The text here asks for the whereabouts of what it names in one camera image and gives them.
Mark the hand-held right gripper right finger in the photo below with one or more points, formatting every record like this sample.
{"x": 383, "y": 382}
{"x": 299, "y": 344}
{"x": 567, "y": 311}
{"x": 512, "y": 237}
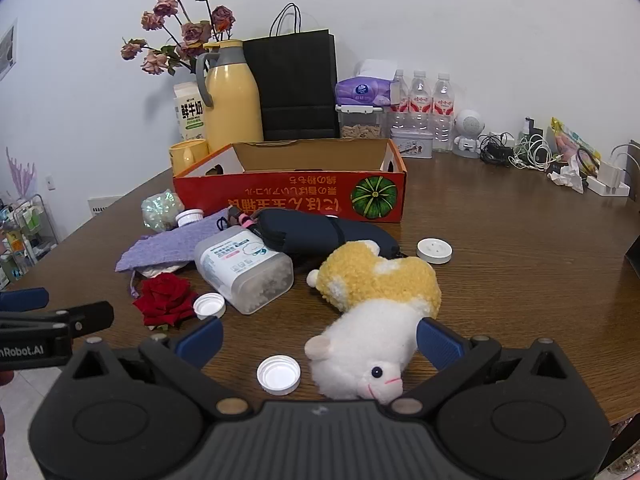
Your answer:
{"x": 440, "y": 344}

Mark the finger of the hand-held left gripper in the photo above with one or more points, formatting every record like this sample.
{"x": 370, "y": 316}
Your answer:
{"x": 92, "y": 317}
{"x": 22, "y": 299}

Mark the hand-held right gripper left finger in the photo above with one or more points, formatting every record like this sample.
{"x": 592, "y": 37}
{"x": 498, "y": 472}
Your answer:
{"x": 200, "y": 342}

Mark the small white bottle cap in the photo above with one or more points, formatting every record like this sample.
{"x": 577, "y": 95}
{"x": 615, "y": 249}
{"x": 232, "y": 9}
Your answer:
{"x": 210, "y": 305}

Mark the red artificial rose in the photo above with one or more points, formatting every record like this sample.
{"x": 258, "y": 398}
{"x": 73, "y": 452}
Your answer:
{"x": 165, "y": 300}

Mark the yellow white plush toy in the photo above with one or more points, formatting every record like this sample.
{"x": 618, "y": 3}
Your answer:
{"x": 370, "y": 330}

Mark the white cloth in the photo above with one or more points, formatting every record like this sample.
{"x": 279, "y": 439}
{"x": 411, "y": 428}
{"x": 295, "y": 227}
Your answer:
{"x": 155, "y": 271}

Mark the clear plastic jar white label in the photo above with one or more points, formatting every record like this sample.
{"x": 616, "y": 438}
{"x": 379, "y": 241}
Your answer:
{"x": 235, "y": 270}

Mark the large white bottle cap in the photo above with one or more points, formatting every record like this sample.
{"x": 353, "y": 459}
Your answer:
{"x": 278, "y": 375}

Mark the white round disc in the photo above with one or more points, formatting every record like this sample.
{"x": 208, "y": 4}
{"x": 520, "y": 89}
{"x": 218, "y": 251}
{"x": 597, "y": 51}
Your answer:
{"x": 434, "y": 250}

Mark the purple knitted cloth pouch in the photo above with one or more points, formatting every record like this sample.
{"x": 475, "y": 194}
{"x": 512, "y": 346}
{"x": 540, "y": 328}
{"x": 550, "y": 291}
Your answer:
{"x": 170, "y": 245}

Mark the small white capped bottle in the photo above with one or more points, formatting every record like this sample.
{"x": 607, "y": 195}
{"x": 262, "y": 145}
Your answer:
{"x": 189, "y": 217}

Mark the iridescent plastic bag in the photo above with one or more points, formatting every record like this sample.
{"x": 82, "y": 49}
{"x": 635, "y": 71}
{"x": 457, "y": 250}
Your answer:
{"x": 160, "y": 210}

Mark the dark blue pouch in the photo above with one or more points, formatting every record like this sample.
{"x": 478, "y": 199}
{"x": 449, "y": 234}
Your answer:
{"x": 310, "y": 232}

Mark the red pumpkin print cardboard box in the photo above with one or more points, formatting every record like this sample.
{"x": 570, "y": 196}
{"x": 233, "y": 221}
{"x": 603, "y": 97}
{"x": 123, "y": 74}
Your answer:
{"x": 300, "y": 195}

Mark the storage cart with items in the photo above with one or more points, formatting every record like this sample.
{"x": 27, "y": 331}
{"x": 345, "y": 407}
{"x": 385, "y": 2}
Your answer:
{"x": 25, "y": 240}

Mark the white flat box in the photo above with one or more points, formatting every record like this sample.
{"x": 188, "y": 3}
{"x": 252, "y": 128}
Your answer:
{"x": 112, "y": 205}

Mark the yellow mug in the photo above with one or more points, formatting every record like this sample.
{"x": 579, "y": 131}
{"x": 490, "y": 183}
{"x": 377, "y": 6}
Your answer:
{"x": 187, "y": 155}

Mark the white tin box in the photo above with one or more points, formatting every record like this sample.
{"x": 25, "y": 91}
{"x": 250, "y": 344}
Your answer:
{"x": 412, "y": 145}

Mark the crumpled white tissue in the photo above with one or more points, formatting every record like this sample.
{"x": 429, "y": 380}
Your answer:
{"x": 567, "y": 177}

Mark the dark brown box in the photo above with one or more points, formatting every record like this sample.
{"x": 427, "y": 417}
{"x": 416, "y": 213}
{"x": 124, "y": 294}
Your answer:
{"x": 634, "y": 260}

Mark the white robot toy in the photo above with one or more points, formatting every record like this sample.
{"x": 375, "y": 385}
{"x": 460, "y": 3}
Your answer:
{"x": 469, "y": 127}

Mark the white milk carton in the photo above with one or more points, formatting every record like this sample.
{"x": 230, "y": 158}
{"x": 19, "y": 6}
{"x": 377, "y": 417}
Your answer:
{"x": 190, "y": 115}

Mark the white power strip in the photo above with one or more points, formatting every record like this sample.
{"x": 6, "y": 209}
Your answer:
{"x": 612, "y": 190}

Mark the small black device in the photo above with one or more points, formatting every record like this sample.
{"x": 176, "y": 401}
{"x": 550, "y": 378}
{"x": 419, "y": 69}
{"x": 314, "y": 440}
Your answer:
{"x": 531, "y": 130}

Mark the clear snack container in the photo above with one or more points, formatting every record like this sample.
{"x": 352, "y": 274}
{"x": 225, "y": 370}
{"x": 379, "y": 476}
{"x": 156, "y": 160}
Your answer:
{"x": 360, "y": 125}

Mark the red label water bottle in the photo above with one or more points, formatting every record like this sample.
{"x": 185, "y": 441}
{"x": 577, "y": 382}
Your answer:
{"x": 443, "y": 110}
{"x": 400, "y": 105}
{"x": 420, "y": 100}

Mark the yellow thermos jug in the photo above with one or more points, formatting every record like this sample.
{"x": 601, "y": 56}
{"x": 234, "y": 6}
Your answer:
{"x": 232, "y": 105}

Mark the colourful snack bag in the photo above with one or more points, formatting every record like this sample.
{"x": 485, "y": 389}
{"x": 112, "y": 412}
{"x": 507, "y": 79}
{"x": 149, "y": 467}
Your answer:
{"x": 570, "y": 142}

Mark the purple tissue pack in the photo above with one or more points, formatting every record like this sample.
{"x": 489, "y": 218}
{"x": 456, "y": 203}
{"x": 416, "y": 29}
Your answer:
{"x": 360, "y": 91}

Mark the black paper bag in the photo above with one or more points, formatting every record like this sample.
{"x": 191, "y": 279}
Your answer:
{"x": 295, "y": 85}

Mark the dried pink flower bouquet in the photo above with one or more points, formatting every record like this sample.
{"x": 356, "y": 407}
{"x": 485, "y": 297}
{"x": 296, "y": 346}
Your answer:
{"x": 192, "y": 32}

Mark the purple coral wall decoration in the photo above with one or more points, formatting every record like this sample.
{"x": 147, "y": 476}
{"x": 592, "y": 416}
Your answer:
{"x": 22, "y": 175}

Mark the framed wall picture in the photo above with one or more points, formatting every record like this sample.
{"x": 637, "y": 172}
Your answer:
{"x": 7, "y": 52}

